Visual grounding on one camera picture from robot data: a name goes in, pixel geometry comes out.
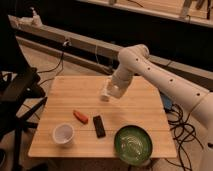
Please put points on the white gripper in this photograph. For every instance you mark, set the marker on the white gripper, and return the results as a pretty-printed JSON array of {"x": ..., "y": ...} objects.
[{"x": 115, "y": 87}]

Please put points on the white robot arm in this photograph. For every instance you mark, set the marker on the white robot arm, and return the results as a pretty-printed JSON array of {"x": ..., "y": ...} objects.
[{"x": 195, "y": 99}]

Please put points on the white ceramic cup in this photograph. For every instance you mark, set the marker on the white ceramic cup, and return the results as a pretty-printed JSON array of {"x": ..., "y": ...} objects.
[{"x": 63, "y": 134}]

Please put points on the blue box under table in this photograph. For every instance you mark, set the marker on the blue box under table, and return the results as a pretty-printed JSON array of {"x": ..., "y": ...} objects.
[{"x": 167, "y": 103}]

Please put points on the orange carrot toy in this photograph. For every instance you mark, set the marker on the orange carrot toy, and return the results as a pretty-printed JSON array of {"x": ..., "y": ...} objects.
[{"x": 81, "y": 117}]

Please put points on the dark brown rectangular block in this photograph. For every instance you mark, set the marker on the dark brown rectangular block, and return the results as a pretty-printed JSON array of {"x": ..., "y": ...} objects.
[{"x": 99, "y": 127}]

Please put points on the wooden table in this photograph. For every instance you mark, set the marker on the wooden table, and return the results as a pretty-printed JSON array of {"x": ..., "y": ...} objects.
[{"x": 141, "y": 105}]

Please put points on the green glass bowl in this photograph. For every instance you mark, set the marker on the green glass bowl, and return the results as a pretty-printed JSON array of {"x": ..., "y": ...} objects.
[{"x": 133, "y": 145}]

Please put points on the black chair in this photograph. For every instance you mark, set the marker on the black chair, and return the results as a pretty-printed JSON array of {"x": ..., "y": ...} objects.
[{"x": 18, "y": 82}]

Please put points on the long metal rail beam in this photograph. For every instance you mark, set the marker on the long metal rail beam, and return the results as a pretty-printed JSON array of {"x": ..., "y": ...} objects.
[{"x": 49, "y": 36}]

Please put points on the white clamp on rail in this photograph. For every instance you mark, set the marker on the white clamp on rail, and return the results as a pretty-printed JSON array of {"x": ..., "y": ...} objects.
[{"x": 34, "y": 20}]

